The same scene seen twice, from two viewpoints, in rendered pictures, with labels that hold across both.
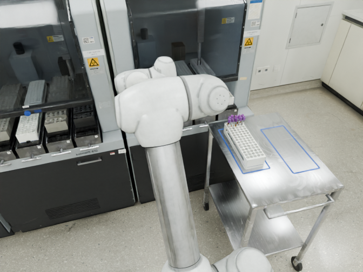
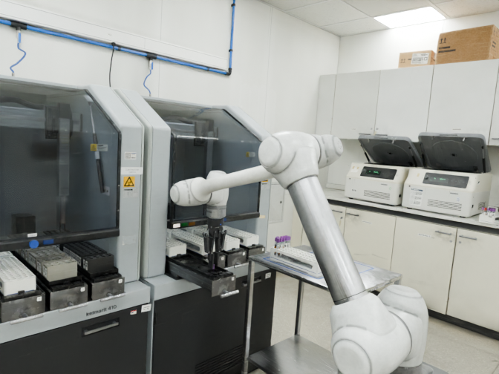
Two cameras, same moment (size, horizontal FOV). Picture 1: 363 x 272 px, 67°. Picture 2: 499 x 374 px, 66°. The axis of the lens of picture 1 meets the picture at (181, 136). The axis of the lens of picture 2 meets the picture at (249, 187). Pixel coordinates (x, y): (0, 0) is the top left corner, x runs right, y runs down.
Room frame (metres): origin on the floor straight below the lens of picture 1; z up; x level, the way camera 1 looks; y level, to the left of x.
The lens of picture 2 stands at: (-0.37, 0.80, 1.39)
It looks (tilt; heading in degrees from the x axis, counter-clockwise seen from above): 7 degrees down; 330
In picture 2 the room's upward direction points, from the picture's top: 4 degrees clockwise
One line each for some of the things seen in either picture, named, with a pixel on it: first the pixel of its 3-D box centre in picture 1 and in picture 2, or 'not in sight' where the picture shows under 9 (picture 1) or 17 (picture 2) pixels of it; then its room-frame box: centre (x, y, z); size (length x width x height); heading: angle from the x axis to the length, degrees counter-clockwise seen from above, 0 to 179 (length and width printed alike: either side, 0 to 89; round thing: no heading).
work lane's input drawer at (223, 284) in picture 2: not in sight; (181, 263); (1.36, 0.16, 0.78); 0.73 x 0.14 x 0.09; 16
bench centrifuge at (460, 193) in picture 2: not in sight; (449, 172); (1.72, -2.44, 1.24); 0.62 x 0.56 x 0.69; 106
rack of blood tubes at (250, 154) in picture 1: (242, 143); (298, 259); (1.05, -0.32, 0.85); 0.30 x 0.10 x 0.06; 13
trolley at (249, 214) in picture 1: (255, 199); (316, 343); (1.02, -0.45, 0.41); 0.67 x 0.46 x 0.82; 14
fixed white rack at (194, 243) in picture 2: not in sight; (193, 243); (1.51, 0.05, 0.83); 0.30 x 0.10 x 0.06; 16
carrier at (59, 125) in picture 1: (56, 126); (62, 271); (1.22, 0.70, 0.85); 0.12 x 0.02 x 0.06; 106
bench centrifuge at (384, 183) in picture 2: not in sight; (386, 168); (2.28, -2.28, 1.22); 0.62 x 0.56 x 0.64; 104
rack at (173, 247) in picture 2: not in sight; (162, 244); (1.53, 0.21, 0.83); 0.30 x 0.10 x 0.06; 16
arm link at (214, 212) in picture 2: not in sight; (216, 211); (1.19, 0.07, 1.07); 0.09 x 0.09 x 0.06
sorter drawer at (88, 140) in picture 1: (86, 108); (78, 265); (1.49, 0.62, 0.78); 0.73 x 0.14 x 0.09; 16
